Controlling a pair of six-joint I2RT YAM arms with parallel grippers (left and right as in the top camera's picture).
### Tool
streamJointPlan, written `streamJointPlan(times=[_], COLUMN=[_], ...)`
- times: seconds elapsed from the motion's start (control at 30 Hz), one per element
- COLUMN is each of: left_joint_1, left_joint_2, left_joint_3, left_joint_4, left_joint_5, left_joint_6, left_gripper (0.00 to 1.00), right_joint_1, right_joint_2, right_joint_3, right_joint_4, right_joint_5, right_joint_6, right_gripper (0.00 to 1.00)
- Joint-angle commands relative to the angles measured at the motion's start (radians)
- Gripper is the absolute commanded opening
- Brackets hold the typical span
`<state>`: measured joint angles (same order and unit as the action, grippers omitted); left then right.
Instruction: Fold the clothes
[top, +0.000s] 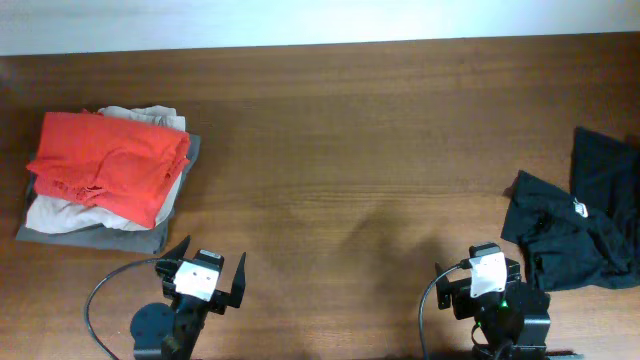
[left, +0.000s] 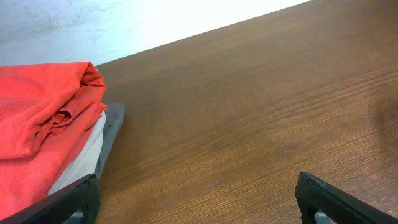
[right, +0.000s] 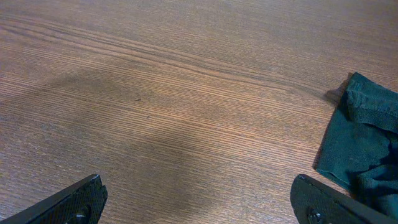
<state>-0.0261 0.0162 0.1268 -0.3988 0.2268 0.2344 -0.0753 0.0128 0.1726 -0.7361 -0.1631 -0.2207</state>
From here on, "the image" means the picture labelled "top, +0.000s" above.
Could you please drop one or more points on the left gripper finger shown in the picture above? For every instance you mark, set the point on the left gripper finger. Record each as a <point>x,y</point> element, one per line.
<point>238,284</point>
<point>178,252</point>

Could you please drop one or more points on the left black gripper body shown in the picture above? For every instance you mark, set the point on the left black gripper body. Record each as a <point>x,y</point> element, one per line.
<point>219,302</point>

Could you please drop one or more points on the black Nike t-shirt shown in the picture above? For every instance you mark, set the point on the black Nike t-shirt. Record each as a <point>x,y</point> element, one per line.
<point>588,235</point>

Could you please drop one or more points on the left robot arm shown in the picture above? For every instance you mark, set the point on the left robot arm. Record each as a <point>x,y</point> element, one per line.
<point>170,332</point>

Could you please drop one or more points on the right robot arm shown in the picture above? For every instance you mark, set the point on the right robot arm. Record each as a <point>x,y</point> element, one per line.
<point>516,328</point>

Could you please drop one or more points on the grey folded shirt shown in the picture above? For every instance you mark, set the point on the grey folded shirt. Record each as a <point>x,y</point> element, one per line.
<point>149,241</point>

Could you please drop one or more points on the red folded shirt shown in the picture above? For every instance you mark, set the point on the red folded shirt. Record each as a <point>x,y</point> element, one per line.
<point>126,167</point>

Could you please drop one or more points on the beige folded shirt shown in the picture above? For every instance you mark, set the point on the beige folded shirt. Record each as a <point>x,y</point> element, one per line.
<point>56,216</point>

